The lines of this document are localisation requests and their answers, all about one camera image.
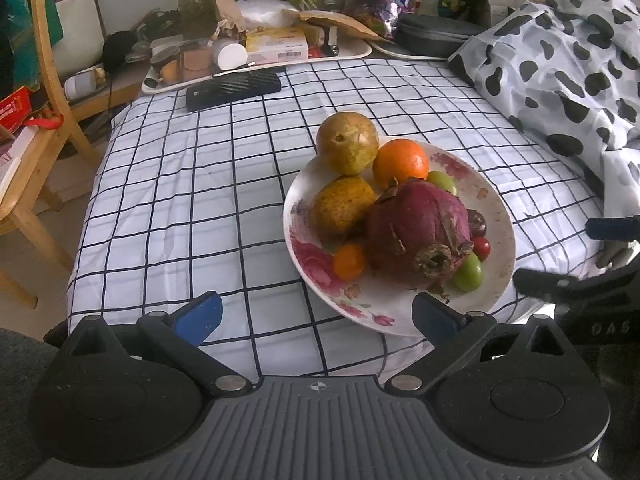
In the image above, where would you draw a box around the brown paper envelope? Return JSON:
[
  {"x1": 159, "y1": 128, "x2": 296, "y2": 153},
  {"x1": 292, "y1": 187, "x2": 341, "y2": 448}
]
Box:
[{"x1": 282, "y1": 8, "x2": 386, "y2": 41}]

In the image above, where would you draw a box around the brown passion fruit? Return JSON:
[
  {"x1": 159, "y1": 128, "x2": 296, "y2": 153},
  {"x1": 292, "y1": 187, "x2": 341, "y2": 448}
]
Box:
[{"x1": 465, "y1": 210, "x2": 488, "y2": 238}]

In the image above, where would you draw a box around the white black-checked cloth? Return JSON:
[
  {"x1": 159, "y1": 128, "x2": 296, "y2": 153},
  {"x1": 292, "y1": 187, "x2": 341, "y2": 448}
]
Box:
[{"x1": 66, "y1": 57, "x2": 608, "y2": 378}]

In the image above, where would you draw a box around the white floral plate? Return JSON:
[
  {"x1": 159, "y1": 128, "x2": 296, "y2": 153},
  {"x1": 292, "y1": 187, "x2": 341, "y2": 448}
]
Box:
[{"x1": 282, "y1": 141, "x2": 516, "y2": 337}]

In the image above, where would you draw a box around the red dragon fruit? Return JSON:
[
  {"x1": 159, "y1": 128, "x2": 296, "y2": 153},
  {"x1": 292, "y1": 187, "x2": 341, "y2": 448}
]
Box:
[{"x1": 365, "y1": 177, "x2": 475, "y2": 281}]

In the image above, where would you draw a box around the white plastic bottle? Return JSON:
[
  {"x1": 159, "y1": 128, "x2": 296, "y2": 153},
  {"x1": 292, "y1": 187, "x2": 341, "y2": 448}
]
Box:
[{"x1": 64, "y1": 67, "x2": 108, "y2": 101}]

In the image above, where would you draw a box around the yellow cardboard box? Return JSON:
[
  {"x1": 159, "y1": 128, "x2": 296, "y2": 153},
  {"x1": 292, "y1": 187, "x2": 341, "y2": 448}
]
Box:
[{"x1": 245, "y1": 26, "x2": 310, "y2": 61}]

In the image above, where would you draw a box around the white pill bottle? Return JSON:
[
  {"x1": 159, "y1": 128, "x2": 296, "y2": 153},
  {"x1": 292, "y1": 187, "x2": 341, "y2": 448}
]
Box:
[{"x1": 214, "y1": 42, "x2": 248, "y2": 71}]

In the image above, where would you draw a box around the small orange kumquat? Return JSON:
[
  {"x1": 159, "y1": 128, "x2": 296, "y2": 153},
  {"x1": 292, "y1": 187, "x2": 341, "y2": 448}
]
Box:
[{"x1": 333, "y1": 243, "x2": 366, "y2": 281}]

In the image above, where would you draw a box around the wooden chair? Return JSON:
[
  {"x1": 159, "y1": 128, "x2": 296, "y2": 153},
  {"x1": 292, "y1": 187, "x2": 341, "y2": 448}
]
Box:
[{"x1": 0, "y1": 0, "x2": 108, "y2": 311}]

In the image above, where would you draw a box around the white canvas bag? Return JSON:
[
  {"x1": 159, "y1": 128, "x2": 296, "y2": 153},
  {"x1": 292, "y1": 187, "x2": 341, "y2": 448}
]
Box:
[{"x1": 52, "y1": 0, "x2": 108, "y2": 76}]

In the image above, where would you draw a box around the crumpled brown paper bag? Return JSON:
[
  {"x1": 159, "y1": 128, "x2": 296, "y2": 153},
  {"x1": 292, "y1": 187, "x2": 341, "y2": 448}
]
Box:
[{"x1": 202, "y1": 0, "x2": 248, "y2": 43}]

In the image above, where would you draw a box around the cow-print blanket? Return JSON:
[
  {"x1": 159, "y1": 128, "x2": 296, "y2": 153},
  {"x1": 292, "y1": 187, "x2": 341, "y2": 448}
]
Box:
[{"x1": 447, "y1": 0, "x2": 640, "y2": 273}]

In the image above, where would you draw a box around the teal bag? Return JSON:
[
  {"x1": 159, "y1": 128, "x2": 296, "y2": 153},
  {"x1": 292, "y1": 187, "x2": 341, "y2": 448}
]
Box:
[{"x1": 0, "y1": 0, "x2": 66, "y2": 46}]

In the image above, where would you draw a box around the black ribbed device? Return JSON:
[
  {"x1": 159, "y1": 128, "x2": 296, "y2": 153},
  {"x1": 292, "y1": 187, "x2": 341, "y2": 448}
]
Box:
[{"x1": 186, "y1": 71, "x2": 282, "y2": 112}]

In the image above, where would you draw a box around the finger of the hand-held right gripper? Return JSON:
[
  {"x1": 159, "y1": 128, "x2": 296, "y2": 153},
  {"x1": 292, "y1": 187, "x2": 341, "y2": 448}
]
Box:
[
  {"x1": 514, "y1": 262, "x2": 640, "y2": 307},
  {"x1": 585, "y1": 216, "x2": 640, "y2": 241}
]

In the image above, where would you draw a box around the white plastic bag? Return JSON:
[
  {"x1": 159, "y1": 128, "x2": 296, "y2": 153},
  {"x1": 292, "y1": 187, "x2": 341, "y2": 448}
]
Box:
[{"x1": 235, "y1": 0, "x2": 301, "y2": 23}]

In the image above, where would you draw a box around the brown round fruit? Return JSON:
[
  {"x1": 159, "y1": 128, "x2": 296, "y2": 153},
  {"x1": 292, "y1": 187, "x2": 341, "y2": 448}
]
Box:
[{"x1": 316, "y1": 112, "x2": 380, "y2": 177}]

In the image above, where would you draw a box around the bumpy yellow fruit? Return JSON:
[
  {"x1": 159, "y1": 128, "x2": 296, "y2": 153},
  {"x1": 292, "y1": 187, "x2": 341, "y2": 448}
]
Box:
[{"x1": 308, "y1": 176, "x2": 377, "y2": 241}]

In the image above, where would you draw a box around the white tray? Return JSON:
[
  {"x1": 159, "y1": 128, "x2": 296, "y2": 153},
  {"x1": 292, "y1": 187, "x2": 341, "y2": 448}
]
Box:
[
  {"x1": 141, "y1": 40, "x2": 373, "y2": 95},
  {"x1": 372, "y1": 40, "x2": 451, "y2": 61}
]

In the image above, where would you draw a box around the red box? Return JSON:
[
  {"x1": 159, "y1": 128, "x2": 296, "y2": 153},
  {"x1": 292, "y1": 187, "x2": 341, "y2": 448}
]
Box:
[{"x1": 0, "y1": 86, "x2": 33, "y2": 133}]

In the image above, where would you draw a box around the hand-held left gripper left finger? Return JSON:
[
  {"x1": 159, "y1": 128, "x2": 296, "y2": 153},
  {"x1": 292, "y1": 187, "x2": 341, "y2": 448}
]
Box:
[{"x1": 60, "y1": 291, "x2": 247, "y2": 397}]

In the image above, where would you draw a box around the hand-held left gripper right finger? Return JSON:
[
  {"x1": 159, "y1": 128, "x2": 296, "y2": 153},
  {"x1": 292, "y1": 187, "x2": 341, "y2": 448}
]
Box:
[{"x1": 385, "y1": 292, "x2": 582, "y2": 397}]

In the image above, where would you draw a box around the grey zip case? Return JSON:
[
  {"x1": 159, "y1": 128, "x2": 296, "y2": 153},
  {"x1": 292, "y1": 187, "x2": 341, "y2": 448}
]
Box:
[{"x1": 395, "y1": 12, "x2": 493, "y2": 58}]

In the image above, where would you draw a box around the black round object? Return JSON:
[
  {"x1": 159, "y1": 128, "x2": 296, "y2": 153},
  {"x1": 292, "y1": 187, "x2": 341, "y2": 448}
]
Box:
[{"x1": 102, "y1": 30, "x2": 138, "y2": 68}]

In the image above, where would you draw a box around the white charger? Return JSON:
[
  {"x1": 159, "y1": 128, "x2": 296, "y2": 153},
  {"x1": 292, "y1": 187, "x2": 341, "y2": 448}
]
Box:
[{"x1": 320, "y1": 25, "x2": 341, "y2": 56}]

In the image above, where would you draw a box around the large orange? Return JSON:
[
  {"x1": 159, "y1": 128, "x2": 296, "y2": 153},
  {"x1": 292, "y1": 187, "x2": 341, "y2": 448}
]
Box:
[{"x1": 372, "y1": 139, "x2": 430, "y2": 191}]

